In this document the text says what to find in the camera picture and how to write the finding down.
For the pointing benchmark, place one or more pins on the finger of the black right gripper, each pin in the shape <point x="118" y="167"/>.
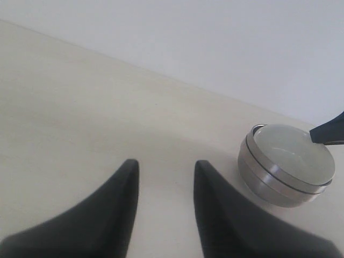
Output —
<point x="329" y="133"/>

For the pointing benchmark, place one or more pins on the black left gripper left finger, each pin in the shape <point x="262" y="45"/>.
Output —
<point x="99" y="226"/>

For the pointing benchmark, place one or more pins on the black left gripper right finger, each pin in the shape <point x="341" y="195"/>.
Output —
<point x="230" y="225"/>

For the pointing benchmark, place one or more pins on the white ceramic bowl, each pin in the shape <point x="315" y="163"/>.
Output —
<point x="294" y="152"/>

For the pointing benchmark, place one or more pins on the steel bowl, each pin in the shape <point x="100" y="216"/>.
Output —
<point x="265" y="186"/>
<point x="277" y="172"/>

